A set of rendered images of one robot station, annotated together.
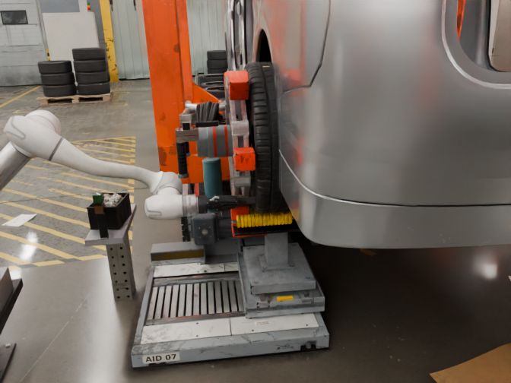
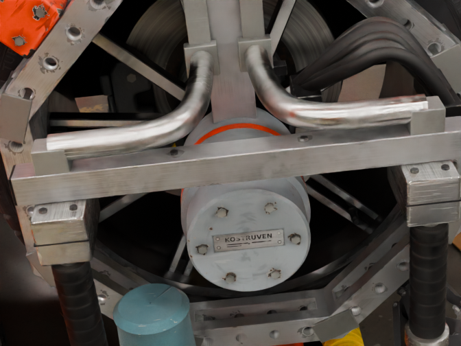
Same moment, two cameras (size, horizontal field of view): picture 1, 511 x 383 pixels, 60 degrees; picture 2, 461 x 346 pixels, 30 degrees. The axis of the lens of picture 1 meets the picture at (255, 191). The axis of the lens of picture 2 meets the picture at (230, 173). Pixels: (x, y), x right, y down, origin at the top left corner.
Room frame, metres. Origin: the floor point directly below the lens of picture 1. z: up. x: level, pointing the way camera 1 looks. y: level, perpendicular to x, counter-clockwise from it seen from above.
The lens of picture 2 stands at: (1.85, 0.97, 1.36)
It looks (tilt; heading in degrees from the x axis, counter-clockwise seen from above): 30 degrees down; 276
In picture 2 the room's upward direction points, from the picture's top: 6 degrees counter-clockwise
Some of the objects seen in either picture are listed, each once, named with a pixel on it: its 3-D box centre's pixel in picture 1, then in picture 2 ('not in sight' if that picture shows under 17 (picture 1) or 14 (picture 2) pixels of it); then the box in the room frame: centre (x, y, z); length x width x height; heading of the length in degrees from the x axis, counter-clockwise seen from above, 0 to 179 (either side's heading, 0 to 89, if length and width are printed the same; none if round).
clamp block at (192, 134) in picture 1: (187, 134); (422, 176); (1.75, 0.26, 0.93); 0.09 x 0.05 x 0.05; 96
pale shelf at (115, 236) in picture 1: (112, 223); not in sight; (2.02, 0.71, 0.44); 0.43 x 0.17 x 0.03; 6
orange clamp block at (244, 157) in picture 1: (244, 159); not in sight; (1.63, 0.04, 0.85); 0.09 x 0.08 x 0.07; 6
